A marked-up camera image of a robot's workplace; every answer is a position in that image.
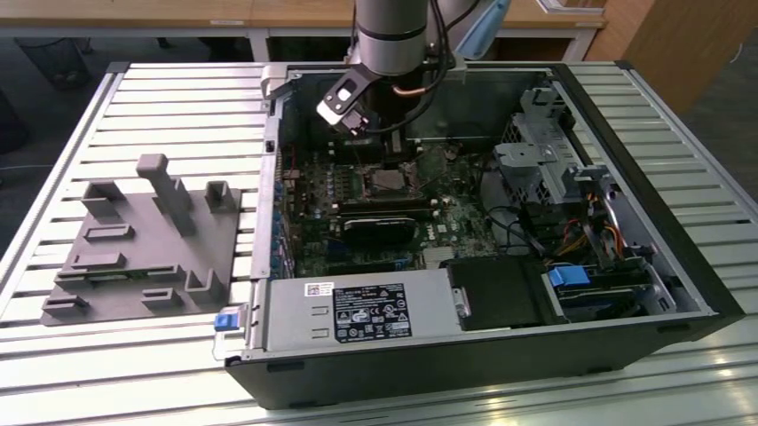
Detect silver CPU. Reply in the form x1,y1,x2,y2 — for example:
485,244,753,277
370,170,411,191

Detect CPU socket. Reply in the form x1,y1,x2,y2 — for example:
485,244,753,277
353,162,429,200

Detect black RAM slot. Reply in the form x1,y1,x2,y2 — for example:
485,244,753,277
341,207,433,219
342,200,432,211

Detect grey plastic case latch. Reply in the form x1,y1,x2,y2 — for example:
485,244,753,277
258,64,305,100

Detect pale blue teach pendant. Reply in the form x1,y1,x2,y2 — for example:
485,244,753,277
454,0,514,61

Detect green motherboard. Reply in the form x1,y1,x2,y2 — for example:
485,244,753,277
273,115,522,280

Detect black graphics card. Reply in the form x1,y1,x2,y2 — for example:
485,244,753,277
342,215,417,248

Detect silver drive cage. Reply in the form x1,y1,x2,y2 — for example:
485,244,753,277
492,86,617,206

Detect black plastic shroud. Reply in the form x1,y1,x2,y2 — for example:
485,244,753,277
444,256,565,333

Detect hard disk in blue carrier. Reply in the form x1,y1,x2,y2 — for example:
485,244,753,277
548,264,648,312

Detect silver power supply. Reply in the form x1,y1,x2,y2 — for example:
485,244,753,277
259,267,470,357

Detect wooden cabinet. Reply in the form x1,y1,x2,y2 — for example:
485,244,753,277
585,0,758,117

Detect grey parts rack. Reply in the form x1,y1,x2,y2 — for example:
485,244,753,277
38,153,246,328

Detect green RAM stick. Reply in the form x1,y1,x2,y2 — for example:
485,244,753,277
82,270,151,283

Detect black waste bin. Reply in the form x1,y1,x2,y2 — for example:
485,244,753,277
15,36,95,91

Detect black open PC case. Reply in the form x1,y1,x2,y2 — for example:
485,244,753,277
223,59,746,410

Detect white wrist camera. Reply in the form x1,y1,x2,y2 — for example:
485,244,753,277
315,68,381,137

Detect black cable bundle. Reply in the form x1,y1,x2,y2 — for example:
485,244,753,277
480,201,550,261

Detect wooden desk white frame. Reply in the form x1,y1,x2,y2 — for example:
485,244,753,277
0,0,610,63

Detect yellow orange wire bundle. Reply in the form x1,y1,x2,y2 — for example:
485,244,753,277
556,219,628,259

